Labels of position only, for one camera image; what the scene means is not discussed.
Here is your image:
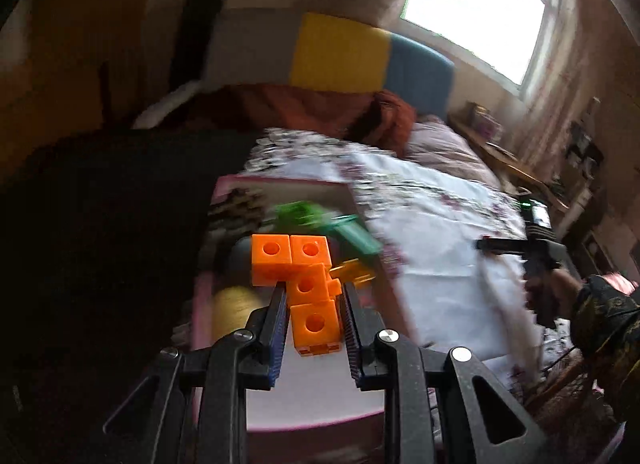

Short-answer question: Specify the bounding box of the wooden side shelf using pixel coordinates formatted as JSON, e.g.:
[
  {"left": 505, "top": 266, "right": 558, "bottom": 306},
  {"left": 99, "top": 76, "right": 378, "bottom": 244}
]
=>
[{"left": 447, "top": 111, "right": 571, "bottom": 215}]

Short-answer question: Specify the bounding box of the person's right hand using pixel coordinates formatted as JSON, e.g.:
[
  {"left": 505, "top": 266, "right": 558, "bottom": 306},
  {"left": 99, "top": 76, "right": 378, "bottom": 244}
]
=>
[{"left": 523, "top": 270, "right": 584, "bottom": 331}]

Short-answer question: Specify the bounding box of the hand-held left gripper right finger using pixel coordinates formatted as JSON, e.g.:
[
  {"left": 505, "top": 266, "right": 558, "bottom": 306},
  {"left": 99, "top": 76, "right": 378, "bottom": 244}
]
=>
[{"left": 341, "top": 283, "right": 546, "bottom": 464}]

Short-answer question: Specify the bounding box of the wicker table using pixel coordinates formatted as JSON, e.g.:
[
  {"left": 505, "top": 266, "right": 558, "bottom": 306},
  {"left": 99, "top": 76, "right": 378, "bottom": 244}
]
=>
[{"left": 520, "top": 344, "right": 626, "bottom": 445}]

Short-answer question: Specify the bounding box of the grey yellow blue headboard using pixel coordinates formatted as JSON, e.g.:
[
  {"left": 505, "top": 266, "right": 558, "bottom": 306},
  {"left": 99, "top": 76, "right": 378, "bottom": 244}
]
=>
[{"left": 202, "top": 8, "right": 456, "bottom": 122}]

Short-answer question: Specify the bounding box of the white floral embroidered tablecloth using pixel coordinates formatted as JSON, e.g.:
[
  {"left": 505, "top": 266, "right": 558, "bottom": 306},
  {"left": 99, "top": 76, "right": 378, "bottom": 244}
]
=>
[{"left": 250, "top": 128, "right": 551, "bottom": 385}]

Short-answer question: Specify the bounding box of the white slanted object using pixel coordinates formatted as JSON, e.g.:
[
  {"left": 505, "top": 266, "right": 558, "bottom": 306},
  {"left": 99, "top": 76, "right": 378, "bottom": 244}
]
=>
[{"left": 131, "top": 78, "right": 201, "bottom": 129}]

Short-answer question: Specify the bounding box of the yellow toy scoop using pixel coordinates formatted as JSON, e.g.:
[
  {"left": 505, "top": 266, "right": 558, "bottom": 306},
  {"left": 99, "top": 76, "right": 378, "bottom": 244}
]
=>
[{"left": 330, "top": 260, "right": 376, "bottom": 289}]

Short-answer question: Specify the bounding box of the purple box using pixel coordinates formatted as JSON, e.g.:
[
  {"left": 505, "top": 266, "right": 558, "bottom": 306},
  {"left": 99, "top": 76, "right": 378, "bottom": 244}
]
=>
[{"left": 465, "top": 101, "right": 503, "bottom": 139}]

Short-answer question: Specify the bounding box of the rust orange quilt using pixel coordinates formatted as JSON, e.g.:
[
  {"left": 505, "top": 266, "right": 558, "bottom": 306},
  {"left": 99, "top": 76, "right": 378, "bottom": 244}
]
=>
[{"left": 190, "top": 84, "right": 418, "bottom": 157}]

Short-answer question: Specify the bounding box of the green gear toy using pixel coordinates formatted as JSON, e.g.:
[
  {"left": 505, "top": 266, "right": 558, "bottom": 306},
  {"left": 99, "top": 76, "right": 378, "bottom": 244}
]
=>
[{"left": 274, "top": 201, "right": 331, "bottom": 235}]

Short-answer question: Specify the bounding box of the greyish purple pillow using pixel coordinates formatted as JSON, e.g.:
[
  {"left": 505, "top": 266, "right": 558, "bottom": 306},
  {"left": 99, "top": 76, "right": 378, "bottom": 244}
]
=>
[{"left": 405, "top": 116, "right": 501, "bottom": 189}]

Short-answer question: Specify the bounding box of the black upright cylinder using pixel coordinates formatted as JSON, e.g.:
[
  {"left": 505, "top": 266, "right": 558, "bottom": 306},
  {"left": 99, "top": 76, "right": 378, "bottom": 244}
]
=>
[{"left": 169, "top": 0, "right": 224, "bottom": 92}]

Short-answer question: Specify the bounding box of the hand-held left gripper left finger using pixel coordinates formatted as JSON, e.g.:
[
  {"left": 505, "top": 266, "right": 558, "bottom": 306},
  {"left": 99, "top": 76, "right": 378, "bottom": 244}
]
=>
[{"left": 102, "top": 284, "right": 291, "bottom": 464}]

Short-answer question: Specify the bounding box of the orange building block piece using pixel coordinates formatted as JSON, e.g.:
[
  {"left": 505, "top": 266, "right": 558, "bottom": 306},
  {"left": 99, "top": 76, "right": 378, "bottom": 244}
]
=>
[{"left": 250, "top": 234, "right": 346, "bottom": 356}]

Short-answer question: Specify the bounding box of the yellow oval toy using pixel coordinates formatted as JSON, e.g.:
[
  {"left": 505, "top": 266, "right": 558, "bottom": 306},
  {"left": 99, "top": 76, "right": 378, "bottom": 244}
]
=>
[{"left": 212, "top": 286, "right": 266, "bottom": 339}]

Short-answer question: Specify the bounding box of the black and grey cylinder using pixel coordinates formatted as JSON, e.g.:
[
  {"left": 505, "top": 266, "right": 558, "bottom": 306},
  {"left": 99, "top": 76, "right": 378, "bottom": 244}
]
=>
[{"left": 220, "top": 239, "right": 253, "bottom": 285}]

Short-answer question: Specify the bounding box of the dark thin stick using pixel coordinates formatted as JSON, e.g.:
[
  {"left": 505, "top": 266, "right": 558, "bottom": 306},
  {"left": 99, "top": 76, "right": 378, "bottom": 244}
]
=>
[{"left": 97, "top": 61, "right": 113, "bottom": 129}]

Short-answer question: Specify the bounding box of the pink shallow cardboard box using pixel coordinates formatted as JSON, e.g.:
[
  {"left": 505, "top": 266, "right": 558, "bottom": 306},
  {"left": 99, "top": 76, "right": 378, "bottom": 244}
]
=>
[{"left": 190, "top": 175, "right": 426, "bottom": 464}]

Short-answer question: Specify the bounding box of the wooden wardrobe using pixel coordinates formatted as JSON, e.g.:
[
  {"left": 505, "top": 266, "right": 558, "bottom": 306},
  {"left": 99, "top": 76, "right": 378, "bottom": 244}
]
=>
[{"left": 0, "top": 0, "right": 156, "bottom": 185}]

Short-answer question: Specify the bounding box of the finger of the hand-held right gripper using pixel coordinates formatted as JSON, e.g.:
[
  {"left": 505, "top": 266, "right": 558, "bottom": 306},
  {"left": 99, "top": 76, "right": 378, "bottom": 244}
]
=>
[{"left": 475, "top": 237, "right": 526, "bottom": 255}]

